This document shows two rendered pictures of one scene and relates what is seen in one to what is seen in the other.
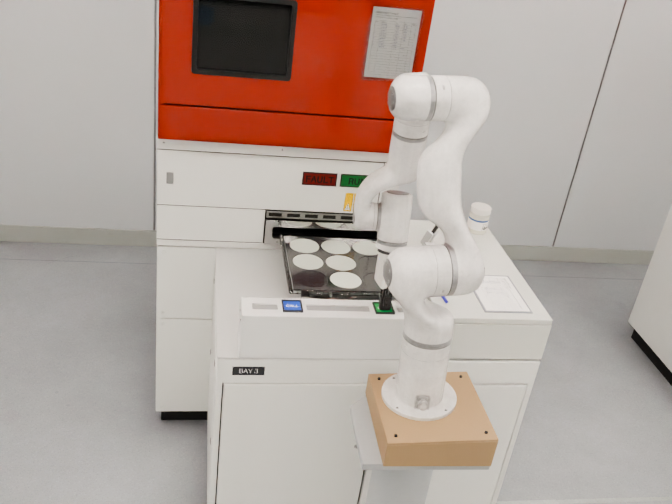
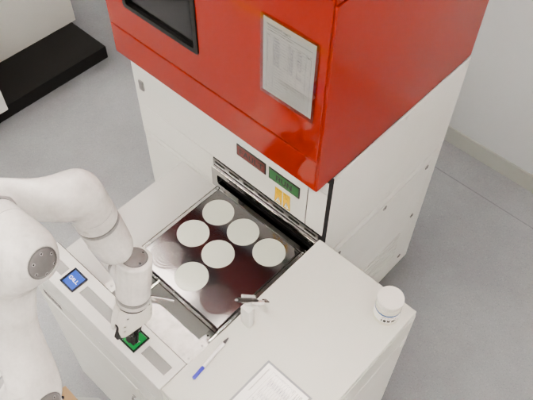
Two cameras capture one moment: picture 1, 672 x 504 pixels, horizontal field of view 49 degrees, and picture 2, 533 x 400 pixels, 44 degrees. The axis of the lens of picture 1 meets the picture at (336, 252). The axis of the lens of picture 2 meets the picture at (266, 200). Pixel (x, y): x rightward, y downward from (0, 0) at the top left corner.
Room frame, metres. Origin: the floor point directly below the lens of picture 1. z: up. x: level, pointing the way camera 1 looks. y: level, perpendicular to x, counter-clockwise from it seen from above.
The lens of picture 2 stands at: (1.62, -0.96, 2.57)
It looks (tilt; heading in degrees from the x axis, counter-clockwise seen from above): 53 degrees down; 54
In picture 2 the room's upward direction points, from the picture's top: 1 degrees clockwise
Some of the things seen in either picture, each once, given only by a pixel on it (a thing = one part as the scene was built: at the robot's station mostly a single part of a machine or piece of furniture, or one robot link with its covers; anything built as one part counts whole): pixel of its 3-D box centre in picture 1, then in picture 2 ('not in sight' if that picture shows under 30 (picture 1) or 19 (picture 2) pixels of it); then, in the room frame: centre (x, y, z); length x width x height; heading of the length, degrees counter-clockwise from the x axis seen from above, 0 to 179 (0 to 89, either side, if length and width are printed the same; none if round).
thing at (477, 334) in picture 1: (461, 283); (293, 360); (2.11, -0.42, 0.89); 0.62 x 0.35 x 0.14; 12
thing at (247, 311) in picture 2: (428, 246); (251, 306); (2.06, -0.28, 1.03); 0.06 x 0.04 x 0.13; 12
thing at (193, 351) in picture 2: not in sight; (195, 354); (1.90, -0.25, 0.89); 0.08 x 0.03 x 0.03; 12
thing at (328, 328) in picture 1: (336, 328); (109, 321); (1.75, -0.03, 0.89); 0.55 x 0.09 x 0.14; 102
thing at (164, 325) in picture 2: not in sight; (156, 321); (1.87, -0.09, 0.87); 0.36 x 0.08 x 0.03; 102
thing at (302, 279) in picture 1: (340, 263); (217, 254); (2.12, -0.02, 0.90); 0.34 x 0.34 x 0.01; 12
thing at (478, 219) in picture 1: (478, 218); (388, 305); (2.37, -0.48, 1.01); 0.07 x 0.07 x 0.10
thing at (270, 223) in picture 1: (327, 233); (262, 210); (2.32, 0.04, 0.89); 0.44 x 0.02 x 0.10; 102
